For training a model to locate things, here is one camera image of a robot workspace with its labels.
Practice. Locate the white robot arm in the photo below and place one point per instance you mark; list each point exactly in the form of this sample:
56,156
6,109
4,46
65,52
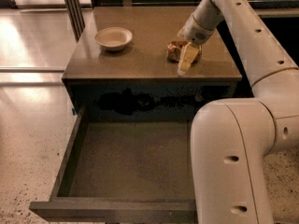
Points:
230,137

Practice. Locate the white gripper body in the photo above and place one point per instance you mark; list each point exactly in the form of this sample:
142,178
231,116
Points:
195,32

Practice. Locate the white paper bowl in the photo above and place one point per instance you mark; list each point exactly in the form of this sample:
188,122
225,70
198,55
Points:
113,38

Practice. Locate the brown wooden cabinet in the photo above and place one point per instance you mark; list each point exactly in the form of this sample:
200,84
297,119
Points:
139,79

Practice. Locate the open top drawer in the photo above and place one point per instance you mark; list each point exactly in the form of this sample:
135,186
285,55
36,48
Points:
115,171

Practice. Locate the crushed orange can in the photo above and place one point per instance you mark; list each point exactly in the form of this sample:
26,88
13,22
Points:
174,49

